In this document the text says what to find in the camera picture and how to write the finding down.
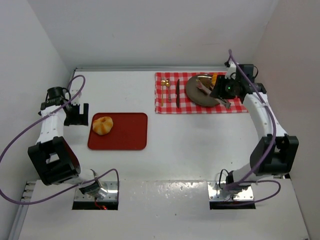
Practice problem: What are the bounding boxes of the stainless steel tongs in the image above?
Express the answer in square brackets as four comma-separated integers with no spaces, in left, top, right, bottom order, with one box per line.
[196,80,231,109]

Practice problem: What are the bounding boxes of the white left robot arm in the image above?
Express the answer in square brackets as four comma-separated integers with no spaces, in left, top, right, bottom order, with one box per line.
[27,86,102,199]

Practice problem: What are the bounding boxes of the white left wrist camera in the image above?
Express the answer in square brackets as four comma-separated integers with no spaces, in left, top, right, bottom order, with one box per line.
[69,89,82,106]

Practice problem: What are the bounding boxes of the round orange bun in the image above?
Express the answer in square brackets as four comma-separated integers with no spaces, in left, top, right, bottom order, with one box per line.
[92,116,114,136]

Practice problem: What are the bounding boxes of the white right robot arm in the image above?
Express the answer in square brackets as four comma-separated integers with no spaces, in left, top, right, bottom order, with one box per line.
[210,60,299,192]

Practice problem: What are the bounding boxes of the red plastic tray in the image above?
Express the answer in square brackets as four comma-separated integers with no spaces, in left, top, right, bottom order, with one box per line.
[87,112,148,151]

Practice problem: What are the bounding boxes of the gold fork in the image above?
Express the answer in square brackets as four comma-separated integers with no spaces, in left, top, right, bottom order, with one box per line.
[160,77,166,107]

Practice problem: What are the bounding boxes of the red checkered cloth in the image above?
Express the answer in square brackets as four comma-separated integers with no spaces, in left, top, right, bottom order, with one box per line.
[154,72,247,114]

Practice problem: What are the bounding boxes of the metal base plate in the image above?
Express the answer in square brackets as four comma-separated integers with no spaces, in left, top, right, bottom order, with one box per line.
[207,181,254,203]
[74,181,118,203]

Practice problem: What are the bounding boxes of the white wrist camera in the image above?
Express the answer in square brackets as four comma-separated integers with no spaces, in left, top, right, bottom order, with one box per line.
[225,61,237,80]
[69,89,82,106]

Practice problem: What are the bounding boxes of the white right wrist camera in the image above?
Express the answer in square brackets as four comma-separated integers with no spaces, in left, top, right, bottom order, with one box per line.
[225,61,237,80]

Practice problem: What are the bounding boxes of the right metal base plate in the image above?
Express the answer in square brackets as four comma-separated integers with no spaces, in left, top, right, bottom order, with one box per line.
[207,181,254,203]

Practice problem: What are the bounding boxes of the brown chocolate croissant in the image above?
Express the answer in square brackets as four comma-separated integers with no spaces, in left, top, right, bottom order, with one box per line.
[196,77,214,95]

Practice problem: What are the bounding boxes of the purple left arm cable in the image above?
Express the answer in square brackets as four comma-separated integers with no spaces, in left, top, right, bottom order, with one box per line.
[0,74,120,206]

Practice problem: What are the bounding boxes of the gold spoon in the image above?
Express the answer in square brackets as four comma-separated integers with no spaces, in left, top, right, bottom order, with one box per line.
[165,78,172,103]

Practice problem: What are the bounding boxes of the dark metal plate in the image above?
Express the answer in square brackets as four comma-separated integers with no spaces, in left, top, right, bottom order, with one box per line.
[185,73,220,107]

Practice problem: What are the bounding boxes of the black knife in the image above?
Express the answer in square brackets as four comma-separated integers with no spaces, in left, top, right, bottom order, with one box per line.
[175,79,180,109]

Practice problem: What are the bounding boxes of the orange striped croissant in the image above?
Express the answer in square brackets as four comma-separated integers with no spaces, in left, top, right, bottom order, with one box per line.
[211,72,218,85]

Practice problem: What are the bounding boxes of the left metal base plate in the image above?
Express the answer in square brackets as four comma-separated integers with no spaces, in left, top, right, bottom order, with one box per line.
[74,181,118,203]

